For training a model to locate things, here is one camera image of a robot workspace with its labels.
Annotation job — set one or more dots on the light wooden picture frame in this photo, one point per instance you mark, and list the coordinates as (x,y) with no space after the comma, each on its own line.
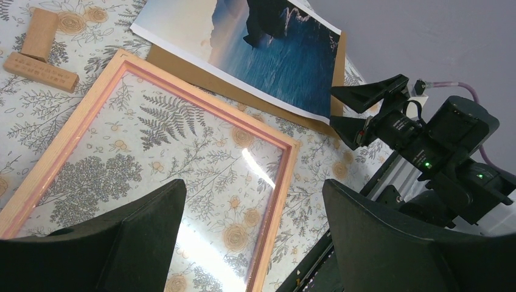
(30,192)

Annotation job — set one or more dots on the wooden block lying piece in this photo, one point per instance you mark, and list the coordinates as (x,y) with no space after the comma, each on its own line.
(41,72)

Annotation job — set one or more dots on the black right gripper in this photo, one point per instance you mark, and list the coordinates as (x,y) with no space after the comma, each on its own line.
(410,138)

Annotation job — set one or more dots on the mountain sea photo print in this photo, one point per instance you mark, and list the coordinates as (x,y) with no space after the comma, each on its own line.
(279,51)

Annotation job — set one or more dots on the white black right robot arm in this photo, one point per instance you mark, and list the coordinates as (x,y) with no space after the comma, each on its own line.
(441,149)

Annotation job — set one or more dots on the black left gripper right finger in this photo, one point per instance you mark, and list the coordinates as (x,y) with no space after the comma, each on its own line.
(381,249)

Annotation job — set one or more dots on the floral patterned table mat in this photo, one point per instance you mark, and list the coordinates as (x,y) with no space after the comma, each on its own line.
(89,33)

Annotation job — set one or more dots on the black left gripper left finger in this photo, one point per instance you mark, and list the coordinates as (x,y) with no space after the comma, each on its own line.
(126,249)

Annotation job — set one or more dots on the brown cardboard backing board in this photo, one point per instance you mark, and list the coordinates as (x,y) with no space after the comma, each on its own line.
(190,73)

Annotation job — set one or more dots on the clear acrylic frame sheet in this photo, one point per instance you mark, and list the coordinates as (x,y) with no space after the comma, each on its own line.
(236,171)

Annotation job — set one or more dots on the wooden block upright piece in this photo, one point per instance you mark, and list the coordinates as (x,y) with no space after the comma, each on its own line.
(40,35)

